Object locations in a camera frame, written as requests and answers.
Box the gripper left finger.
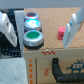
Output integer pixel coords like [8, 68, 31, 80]
[0, 11, 18, 48]

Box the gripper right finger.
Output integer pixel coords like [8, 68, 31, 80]
[62, 11, 84, 50]

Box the pink block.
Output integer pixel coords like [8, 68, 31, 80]
[57, 26, 67, 40]

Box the blue button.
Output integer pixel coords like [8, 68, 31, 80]
[23, 18, 42, 32]

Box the green button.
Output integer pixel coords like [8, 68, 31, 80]
[22, 29, 45, 47]

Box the red button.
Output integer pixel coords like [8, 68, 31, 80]
[24, 10, 40, 21]

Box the wooden drawer box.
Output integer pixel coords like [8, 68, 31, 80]
[13, 8, 84, 84]

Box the black drawer handle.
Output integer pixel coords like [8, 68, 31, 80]
[50, 58, 84, 83]

